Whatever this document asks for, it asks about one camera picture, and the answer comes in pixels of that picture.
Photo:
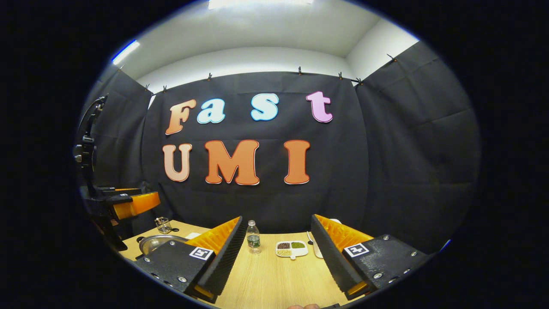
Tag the clear plastic water bottle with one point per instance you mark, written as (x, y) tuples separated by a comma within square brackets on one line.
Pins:
[(253, 240)]

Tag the white spoon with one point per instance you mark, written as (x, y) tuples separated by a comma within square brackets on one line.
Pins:
[(316, 251)]

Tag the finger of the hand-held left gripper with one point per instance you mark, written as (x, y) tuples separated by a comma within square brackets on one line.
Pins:
[(124, 191), (139, 204)]

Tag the bright ceiling light panel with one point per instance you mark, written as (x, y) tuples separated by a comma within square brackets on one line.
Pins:
[(257, 3)]

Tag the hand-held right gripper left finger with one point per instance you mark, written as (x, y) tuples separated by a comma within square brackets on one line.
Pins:
[(223, 262)]

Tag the small ceiling light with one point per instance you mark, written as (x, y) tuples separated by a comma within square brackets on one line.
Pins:
[(125, 52)]

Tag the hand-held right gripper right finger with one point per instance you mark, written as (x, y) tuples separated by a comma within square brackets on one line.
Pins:
[(332, 262)]

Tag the white divided dish of beans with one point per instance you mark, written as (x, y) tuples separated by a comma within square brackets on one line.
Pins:
[(291, 249)]

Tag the black backdrop cloth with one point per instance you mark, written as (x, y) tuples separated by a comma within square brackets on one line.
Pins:
[(407, 150)]

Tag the row of backdrop clips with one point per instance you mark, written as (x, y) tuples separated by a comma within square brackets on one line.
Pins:
[(300, 70)]

